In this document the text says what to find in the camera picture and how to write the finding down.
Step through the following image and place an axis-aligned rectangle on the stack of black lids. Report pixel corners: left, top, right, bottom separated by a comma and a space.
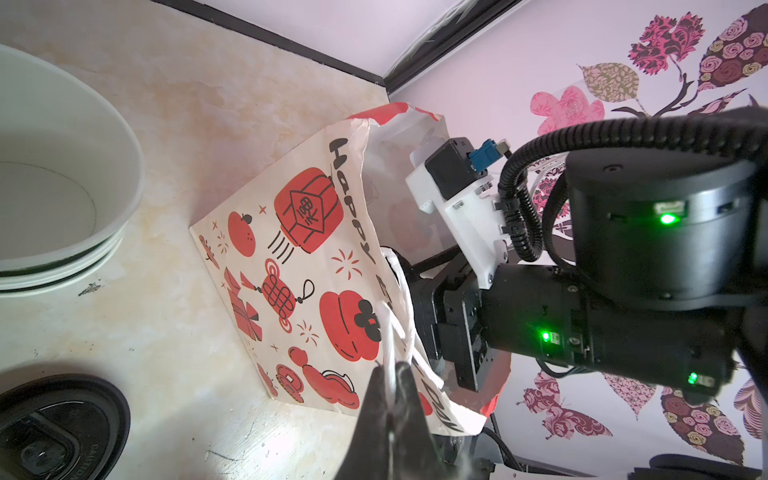
1, 373, 131, 480

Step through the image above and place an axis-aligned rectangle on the stack of paper cups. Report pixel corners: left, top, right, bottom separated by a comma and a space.
1, 46, 144, 298

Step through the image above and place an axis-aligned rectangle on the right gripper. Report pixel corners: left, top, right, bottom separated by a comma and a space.
410, 257, 735, 400

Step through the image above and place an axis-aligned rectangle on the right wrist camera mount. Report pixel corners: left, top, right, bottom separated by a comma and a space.
406, 137, 510, 290

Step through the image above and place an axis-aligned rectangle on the red white paper bag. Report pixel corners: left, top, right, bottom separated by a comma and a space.
190, 102, 504, 436

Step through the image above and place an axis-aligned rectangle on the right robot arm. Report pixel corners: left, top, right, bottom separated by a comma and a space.
406, 107, 767, 479

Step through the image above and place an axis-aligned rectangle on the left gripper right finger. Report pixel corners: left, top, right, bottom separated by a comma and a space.
392, 362, 464, 479

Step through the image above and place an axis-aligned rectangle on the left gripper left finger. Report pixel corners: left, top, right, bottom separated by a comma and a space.
335, 367, 392, 480

